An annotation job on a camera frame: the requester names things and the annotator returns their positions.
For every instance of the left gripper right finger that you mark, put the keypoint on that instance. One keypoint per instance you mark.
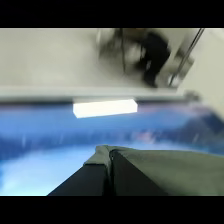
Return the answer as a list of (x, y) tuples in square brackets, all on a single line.
[(130, 180)]

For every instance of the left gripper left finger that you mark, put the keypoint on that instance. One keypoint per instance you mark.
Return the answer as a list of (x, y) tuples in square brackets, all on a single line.
[(87, 181)]

